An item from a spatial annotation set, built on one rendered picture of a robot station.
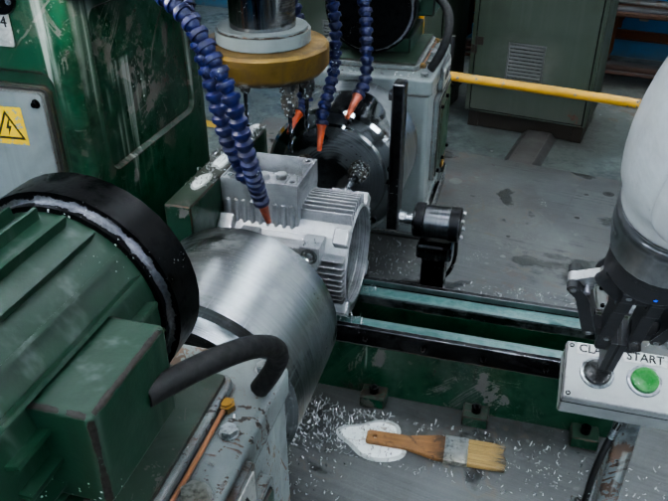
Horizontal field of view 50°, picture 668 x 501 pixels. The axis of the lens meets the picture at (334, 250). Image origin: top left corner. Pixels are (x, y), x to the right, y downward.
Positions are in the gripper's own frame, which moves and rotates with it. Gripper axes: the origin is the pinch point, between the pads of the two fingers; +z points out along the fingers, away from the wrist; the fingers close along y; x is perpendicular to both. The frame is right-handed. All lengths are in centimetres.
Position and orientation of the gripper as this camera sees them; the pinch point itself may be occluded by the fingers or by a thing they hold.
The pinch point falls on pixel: (612, 345)
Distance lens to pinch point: 79.3
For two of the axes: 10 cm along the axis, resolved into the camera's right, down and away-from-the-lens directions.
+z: 1.3, 5.0, 8.5
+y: -9.6, -1.4, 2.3
